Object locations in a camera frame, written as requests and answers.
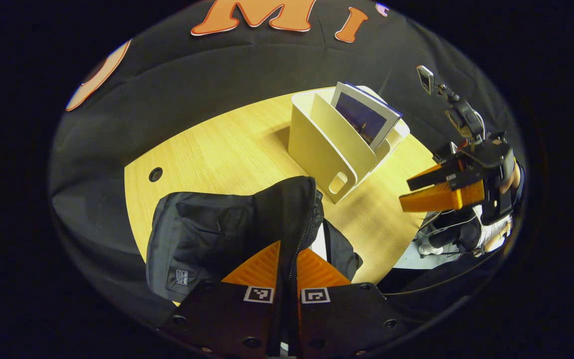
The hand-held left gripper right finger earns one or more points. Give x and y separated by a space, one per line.
342 319

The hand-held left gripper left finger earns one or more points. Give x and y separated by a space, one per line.
227 319

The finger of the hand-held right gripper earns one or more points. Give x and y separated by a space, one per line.
441 197
436 175

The black schoolbag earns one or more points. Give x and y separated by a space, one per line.
207 234

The dark blue cover book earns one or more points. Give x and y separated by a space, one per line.
361 119

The white bookshelf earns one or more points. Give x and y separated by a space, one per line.
317 144

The black desk grommet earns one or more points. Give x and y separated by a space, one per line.
155 174

